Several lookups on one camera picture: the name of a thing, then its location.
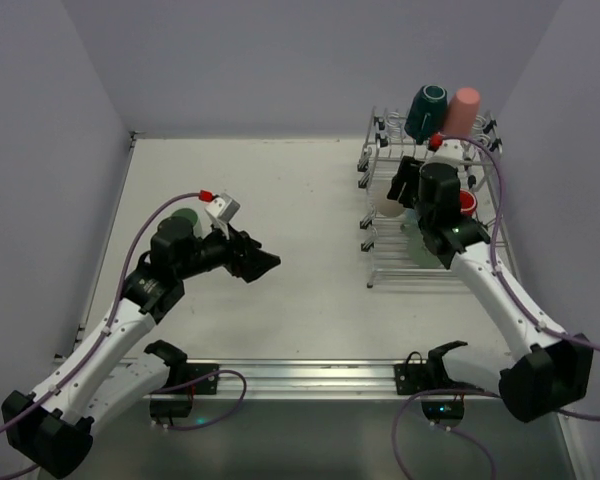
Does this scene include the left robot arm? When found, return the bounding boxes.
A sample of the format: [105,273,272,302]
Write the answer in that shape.
[1,216,281,479]

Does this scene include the metal dish rack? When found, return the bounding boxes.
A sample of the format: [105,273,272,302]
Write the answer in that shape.
[357,108,499,288]

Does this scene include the aluminium mounting rail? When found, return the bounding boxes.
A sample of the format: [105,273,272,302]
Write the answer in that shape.
[44,357,571,402]

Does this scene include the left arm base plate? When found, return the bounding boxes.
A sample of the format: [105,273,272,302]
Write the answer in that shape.
[154,362,219,397]

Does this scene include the green cup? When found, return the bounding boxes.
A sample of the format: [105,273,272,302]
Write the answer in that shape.
[170,208,203,237]

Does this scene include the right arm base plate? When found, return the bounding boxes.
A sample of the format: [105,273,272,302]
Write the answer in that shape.
[393,351,458,396]

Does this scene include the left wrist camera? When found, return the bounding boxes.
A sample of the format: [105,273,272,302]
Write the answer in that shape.
[205,193,241,236]

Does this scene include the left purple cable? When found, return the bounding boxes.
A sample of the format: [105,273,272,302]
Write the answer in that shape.
[0,188,249,479]

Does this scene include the dark green mug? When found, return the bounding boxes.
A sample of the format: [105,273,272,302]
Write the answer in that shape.
[404,84,448,145]

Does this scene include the beige tall cup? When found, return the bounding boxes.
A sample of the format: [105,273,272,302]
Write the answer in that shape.
[373,190,406,218]

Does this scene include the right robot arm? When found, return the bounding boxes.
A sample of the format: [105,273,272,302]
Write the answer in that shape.
[387,156,593,422]

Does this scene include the light green mug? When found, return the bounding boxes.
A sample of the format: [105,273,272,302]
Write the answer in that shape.
[401,222,440,269]

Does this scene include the pink cup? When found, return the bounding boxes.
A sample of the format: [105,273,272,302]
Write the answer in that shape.
[440,87,481,137]

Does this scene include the red mug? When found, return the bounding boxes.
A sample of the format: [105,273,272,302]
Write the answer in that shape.
[459,189,478,217]

